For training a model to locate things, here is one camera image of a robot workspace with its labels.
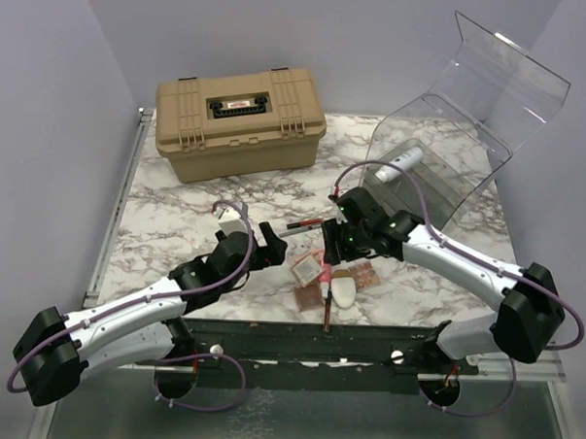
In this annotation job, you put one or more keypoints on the rose gold clear compact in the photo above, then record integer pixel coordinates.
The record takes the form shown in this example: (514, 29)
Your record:
(308, 298)

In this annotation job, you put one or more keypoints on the red lip gloss tube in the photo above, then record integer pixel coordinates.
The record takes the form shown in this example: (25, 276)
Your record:
(303, 223)

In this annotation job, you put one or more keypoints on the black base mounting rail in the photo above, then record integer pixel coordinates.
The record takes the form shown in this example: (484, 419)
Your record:
(299, 356)

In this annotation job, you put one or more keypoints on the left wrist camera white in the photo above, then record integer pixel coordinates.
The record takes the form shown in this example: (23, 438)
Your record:
(230, 221)

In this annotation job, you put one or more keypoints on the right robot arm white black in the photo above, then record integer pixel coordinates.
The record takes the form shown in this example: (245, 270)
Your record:
(525, 312)

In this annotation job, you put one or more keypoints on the tan plastic toolbox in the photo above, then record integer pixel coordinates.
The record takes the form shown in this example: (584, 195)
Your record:
(211, 128)

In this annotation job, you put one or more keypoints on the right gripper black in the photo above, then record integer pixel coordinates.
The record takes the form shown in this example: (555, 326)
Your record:
(333, 252)

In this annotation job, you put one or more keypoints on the clear acrylic makeup organizer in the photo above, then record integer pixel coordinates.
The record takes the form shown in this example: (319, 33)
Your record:
(484, 106)

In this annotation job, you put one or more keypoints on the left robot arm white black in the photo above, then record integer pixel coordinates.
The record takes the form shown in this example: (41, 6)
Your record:
(57, 351)

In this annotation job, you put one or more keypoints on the dark red lip pencil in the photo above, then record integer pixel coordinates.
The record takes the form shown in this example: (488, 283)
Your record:
(327, 309)

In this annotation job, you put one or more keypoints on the houndstooth patterned eyeliner pen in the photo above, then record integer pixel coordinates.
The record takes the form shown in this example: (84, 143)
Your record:
(298, 230)

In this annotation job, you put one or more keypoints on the aluminium frame rail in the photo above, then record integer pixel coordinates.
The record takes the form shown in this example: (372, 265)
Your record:
(94, 286)

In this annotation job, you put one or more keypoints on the white egg-shaped sponge case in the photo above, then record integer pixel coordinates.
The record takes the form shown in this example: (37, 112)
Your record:
(343, 288)

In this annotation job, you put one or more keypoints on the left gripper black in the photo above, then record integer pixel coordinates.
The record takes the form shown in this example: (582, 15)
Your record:
(273, 255)

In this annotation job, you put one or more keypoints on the pink tube with white cap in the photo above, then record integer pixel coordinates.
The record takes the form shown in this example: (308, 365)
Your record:
(325, 279)

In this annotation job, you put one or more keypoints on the white spray bottle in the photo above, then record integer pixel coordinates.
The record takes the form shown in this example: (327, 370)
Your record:
(405, 162)

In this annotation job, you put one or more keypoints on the labelled compact box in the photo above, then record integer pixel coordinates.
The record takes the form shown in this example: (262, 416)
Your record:
(309, 267)

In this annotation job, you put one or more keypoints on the orange eyeshadow palette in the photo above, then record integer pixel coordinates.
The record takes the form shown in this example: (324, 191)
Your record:
(364, 276)

